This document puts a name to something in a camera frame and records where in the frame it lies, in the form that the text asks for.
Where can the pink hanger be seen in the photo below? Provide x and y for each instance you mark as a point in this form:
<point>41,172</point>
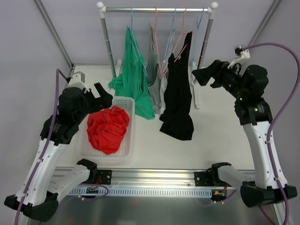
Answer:
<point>178,40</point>
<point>153,60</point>

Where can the grey tank top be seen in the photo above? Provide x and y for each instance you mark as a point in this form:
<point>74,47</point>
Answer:
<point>153,79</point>

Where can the white slotted cable duct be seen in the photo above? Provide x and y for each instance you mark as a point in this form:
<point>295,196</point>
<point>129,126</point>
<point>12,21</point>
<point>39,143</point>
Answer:
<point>142,192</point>

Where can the metal clothes rack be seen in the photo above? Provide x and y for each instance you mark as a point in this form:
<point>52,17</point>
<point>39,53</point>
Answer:
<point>211,11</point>

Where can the blue hanger under green top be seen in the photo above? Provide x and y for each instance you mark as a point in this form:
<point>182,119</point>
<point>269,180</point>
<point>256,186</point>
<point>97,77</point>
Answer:
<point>134,43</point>

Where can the white tank top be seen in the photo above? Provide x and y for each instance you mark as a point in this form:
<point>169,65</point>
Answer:
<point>163,86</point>

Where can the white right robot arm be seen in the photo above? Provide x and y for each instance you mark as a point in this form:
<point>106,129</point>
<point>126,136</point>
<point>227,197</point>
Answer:
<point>269,185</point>

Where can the blue hanger under white top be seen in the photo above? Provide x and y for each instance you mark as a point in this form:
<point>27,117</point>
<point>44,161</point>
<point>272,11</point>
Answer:
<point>169,45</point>

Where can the aluminium frame post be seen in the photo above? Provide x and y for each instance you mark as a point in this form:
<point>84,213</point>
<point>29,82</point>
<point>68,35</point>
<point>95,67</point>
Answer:
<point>264,22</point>
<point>44,14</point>

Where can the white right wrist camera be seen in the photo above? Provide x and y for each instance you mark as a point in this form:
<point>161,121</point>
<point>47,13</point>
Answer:
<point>241,56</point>

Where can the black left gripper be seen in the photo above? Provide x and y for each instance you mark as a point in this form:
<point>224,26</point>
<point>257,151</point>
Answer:
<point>95,100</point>

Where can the white plastic basket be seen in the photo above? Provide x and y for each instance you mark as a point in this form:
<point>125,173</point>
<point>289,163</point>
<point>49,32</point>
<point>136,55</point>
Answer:
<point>86,150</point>

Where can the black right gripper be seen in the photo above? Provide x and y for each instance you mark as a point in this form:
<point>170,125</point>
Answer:
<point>216,74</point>

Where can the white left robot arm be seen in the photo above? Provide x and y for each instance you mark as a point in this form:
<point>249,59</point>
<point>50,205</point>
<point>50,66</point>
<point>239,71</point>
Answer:
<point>38,199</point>

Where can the green tank top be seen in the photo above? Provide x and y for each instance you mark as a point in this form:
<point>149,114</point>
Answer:
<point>132,82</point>

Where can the aluminium frame right post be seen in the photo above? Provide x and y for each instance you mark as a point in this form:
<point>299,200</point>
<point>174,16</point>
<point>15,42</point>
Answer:
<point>264,22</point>

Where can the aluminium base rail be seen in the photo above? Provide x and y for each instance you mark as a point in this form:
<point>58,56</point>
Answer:
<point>154,177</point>

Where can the pink hanger under grey top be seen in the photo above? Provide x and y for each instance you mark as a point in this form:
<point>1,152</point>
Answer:
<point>153,60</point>

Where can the black tank top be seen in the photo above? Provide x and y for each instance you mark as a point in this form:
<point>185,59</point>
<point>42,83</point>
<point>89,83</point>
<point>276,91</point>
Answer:
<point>177,122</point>

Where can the blue hanger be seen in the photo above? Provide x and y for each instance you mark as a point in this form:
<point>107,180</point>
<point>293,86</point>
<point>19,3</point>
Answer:
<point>134,43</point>
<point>169,45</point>
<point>195,41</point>

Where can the aluminium frame left post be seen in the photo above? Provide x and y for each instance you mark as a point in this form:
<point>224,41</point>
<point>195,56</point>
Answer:
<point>44,14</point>

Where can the red tank top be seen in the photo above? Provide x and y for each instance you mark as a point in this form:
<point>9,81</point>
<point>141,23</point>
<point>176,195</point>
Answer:
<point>107,128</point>

